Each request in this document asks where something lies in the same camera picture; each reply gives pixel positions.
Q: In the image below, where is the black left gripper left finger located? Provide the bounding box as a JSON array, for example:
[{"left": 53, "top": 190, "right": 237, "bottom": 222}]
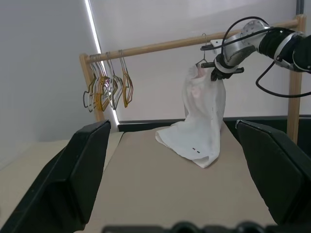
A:
[{"left": 0, "top": 119, "right": 112, "bottom": 233}]

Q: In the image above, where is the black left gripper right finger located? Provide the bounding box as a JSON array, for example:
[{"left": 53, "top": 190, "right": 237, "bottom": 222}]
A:
[{"left": 234, "top": 119, "right": 311, "bottom": 226}]

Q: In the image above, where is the olive wire clothes hanger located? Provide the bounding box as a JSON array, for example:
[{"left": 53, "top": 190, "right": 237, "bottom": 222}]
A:
[
  {"left": 83, "top": 60, "right": 99, "bottom": 109},
  {"left": 195, "top": 33, "right": 208, "bottom": 67}
]

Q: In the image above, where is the white garment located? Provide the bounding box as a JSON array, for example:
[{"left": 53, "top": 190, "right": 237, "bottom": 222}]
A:
[{"left": 155, "top": 63, "right": 227, "bottom": 168}]

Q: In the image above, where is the wooden clothes rack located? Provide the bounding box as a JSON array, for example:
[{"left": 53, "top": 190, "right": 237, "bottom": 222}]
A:
[{"left": 79, "top": 14, "right": 306, "bottom": 144}]

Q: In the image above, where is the black baseboard strip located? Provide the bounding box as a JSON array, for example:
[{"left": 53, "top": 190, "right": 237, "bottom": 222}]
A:
[{"left": 117, "top": 116, "right": 311, "bottom": 133}]

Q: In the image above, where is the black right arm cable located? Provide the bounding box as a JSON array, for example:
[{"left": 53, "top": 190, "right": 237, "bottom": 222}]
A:
[{"left": 220, "top": 16, "right": 311, "bottom": 98}]

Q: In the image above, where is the silver wire clothes hanger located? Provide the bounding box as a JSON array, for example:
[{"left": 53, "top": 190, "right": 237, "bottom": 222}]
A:
[
  {"left": 86, "top": 62, "right": 103, "bottom": 113},
  {"left": 106, "top": 51, "right": 124, "bottom": 110}
]

